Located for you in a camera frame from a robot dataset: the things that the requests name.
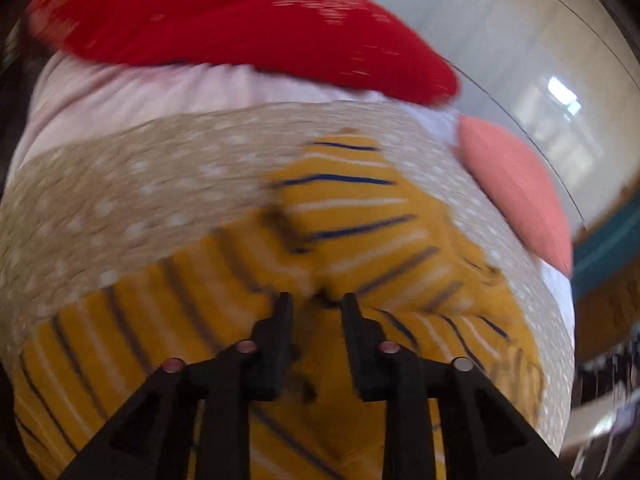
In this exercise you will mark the beige dotted cloth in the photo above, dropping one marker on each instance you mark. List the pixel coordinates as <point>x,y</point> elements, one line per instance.
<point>150,200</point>

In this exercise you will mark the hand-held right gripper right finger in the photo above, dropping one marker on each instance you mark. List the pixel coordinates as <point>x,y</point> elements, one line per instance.
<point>358,340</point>

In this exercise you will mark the pale pink cloth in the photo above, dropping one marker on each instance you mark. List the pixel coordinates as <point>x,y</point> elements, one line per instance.
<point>125,95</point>

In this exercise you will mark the yellow striped garment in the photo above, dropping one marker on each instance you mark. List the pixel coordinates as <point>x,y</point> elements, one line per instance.
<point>360,240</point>

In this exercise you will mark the salmon pink cloth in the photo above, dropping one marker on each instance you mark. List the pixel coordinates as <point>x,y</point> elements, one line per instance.
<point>520,185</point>

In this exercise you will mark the red patterned garment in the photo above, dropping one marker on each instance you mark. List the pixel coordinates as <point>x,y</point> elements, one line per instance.
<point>240,20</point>

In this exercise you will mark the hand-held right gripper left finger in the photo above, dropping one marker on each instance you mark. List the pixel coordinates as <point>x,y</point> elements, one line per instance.
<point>280,340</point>

